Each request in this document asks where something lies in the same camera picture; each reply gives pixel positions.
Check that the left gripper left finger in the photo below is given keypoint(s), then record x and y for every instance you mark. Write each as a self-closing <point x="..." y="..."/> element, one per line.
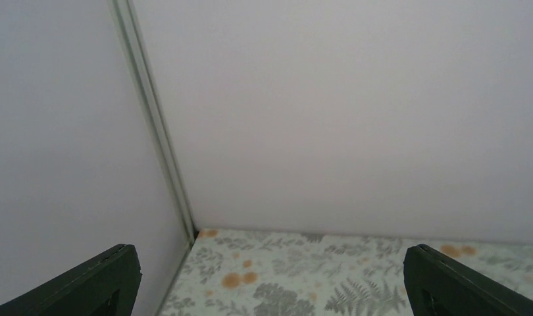
<point x="106" y="284"/>

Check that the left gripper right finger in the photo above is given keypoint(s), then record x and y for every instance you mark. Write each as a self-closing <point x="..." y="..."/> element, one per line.
<point x="439" y="285"/>

